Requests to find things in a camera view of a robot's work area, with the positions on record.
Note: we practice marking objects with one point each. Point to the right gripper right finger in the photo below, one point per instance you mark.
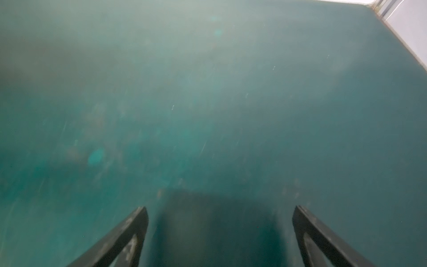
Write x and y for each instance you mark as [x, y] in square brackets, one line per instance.
[317, 242]

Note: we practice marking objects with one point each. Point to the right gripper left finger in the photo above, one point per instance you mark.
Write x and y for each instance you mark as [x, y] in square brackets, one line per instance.
[122, 246]

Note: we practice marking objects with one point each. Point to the green table mat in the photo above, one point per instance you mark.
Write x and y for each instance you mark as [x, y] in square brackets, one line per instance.
[219, 117]

